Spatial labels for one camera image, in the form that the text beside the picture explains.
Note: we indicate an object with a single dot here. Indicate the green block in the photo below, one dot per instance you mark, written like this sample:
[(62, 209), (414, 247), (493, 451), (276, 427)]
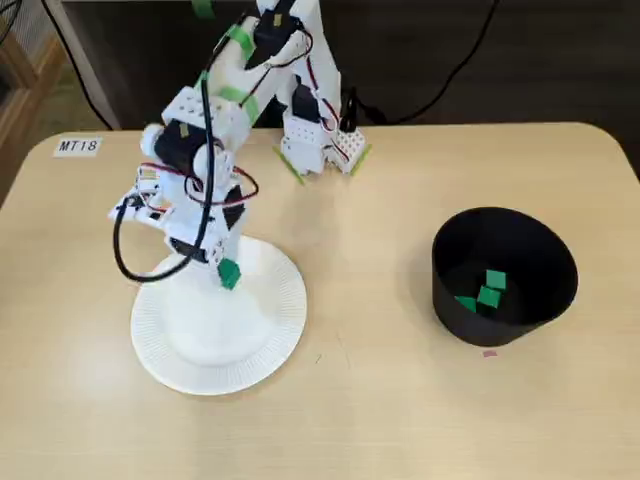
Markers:
[(496, 280), (466, 303), (229, 274), (488, 297)]

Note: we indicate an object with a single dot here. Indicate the green tape strip on arm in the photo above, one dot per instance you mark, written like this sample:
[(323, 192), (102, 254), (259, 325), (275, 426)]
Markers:
[(240, 37), (240, 97)]

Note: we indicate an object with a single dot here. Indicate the white MT18 label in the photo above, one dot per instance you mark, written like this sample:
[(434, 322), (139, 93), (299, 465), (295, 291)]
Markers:
[(77, 146)]

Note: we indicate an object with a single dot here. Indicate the black cup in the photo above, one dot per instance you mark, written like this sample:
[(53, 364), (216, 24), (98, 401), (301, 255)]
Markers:
[(500, 330)]

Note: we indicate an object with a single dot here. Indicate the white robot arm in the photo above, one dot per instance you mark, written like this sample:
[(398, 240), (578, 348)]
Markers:
[(225, 75)]

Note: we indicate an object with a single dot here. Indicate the white paper plate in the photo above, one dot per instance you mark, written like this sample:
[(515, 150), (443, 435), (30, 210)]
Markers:
[(225, 350)]

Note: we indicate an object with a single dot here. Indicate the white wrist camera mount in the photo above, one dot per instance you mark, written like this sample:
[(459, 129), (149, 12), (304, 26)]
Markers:
[(145, 215)]

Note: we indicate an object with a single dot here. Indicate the green tape piece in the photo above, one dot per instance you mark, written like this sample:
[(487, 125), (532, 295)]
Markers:
[(203, 9)]

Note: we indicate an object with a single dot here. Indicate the small pink sticker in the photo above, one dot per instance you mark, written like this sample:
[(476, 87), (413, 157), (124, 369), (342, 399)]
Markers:
[(490, 354)]

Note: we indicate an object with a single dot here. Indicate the white furniture leg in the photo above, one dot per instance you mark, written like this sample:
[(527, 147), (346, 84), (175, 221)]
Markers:
[(81, 65)]

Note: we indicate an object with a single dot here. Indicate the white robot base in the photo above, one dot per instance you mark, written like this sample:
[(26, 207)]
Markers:
[(300, 145)]

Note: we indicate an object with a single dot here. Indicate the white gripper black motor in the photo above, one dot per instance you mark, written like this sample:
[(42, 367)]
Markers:
[(216, 256)]

